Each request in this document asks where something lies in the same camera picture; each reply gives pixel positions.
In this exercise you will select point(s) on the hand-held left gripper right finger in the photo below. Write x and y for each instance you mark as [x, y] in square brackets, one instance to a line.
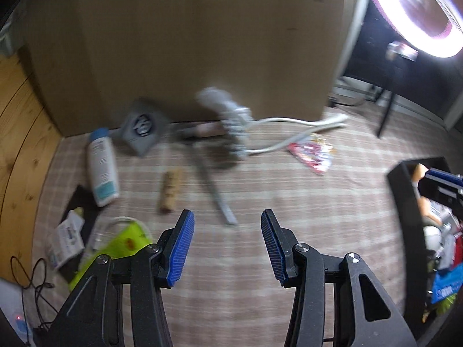
[273, 249]

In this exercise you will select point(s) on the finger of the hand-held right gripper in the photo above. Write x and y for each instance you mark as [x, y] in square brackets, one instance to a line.
[445, 180]
[446, 200]

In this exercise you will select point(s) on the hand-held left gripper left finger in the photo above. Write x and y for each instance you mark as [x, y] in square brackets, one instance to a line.
[181, 249]

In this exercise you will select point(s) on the black storage container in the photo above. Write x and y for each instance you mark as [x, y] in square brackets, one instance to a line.
[405, 202]

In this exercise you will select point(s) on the beige soft object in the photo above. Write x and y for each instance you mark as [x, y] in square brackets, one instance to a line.
[419, 171]

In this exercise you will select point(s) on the lime green packet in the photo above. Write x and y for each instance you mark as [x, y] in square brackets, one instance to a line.
[126, 240]

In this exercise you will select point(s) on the small tan wooden block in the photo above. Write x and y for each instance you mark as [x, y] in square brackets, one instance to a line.
[170, 191]

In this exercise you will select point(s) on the grey metal strip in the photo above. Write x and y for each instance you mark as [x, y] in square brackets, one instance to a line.
[217, 195]

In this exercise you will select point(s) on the beige plaid mat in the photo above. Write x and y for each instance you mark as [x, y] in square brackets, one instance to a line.
[325, 206]

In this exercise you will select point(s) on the blue packet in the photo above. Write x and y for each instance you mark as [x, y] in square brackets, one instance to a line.
[446, 287]

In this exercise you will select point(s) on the black tripod stand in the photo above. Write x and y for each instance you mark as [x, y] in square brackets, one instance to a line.
[387, 108]

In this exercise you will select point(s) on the red pink snack packet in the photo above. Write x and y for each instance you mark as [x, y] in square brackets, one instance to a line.
[311, 153]

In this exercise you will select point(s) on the white bottle blue cap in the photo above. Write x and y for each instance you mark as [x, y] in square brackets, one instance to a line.
[103, 170]

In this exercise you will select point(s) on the black flat box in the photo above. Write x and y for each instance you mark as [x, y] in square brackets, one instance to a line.
[81, 197]

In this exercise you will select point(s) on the white sachet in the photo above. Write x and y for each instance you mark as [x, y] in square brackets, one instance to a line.
[67, 238]

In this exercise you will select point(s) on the brown cylinder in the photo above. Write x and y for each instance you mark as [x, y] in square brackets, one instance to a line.
[206, 130]

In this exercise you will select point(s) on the white device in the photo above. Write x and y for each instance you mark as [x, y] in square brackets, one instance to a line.
[11, 303]

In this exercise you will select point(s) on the large cardboard box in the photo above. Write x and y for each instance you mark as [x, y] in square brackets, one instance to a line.
[181, 43]

